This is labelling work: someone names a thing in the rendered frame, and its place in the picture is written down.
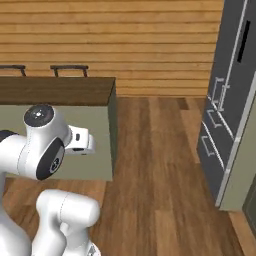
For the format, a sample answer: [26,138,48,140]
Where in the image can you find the dark wooden bar stool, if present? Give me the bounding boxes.
[0,64,27,78]
[49,64,90,78]

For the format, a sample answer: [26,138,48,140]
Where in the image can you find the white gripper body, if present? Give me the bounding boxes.
[64,134,97,156]

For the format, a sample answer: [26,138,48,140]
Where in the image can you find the pale green cupboard housing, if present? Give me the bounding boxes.
[219,96,256,238]

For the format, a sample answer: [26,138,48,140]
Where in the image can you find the kitchen island with wooden top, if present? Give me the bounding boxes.
[0,76,119,183]

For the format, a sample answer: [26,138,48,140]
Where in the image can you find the dark grey fridge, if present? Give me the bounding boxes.
[196,0,256,208]

